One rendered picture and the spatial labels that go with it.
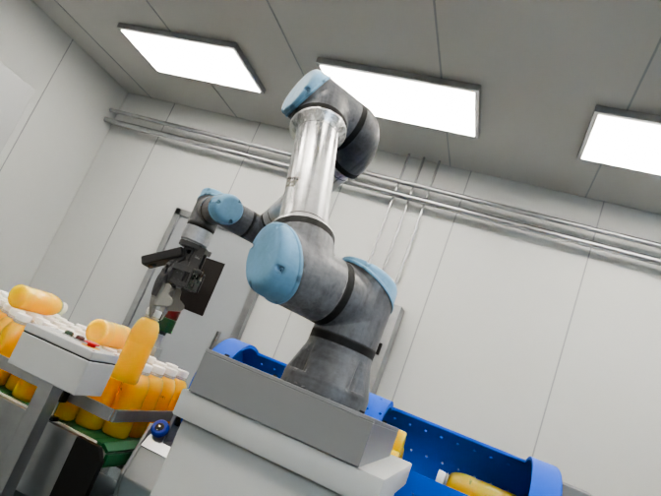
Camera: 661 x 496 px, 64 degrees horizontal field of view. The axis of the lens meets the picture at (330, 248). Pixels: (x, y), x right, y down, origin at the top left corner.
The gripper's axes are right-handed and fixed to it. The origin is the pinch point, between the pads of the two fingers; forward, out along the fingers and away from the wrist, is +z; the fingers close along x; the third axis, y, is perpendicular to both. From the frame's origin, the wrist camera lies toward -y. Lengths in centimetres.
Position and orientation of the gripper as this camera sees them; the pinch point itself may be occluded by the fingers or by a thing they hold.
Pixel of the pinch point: (154, 312)
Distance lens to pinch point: 144.5
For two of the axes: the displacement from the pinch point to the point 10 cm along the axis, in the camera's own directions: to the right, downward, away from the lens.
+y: 9.1, 2.8, -3.0
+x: 2.1, 3.0, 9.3
